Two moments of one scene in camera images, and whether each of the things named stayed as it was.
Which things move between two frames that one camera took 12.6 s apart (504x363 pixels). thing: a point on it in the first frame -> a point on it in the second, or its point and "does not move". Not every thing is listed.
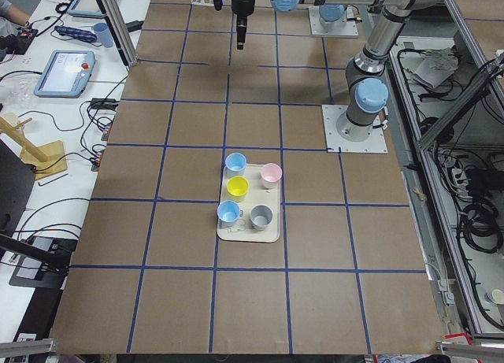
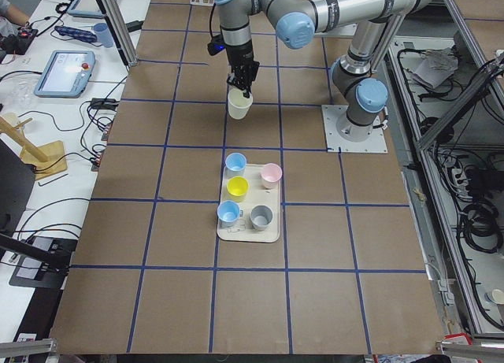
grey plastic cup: (261, 216) does not move
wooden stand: (47, 159) does not move
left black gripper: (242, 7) -> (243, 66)
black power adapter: (135, 25) does not move
